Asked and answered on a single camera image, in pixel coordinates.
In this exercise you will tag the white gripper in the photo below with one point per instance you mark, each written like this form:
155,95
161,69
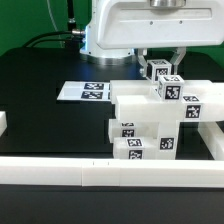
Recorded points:
148,24

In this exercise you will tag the white chair backrest frame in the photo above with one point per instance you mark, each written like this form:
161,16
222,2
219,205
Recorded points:
138,101

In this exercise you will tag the white chair seat part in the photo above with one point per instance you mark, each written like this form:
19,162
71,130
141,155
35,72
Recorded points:
168,133

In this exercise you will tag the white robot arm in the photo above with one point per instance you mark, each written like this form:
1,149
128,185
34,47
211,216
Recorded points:
92,51

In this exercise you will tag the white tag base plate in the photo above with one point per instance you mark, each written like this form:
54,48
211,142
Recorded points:
85,91

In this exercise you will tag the white front rail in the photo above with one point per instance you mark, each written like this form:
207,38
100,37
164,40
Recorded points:
111,172

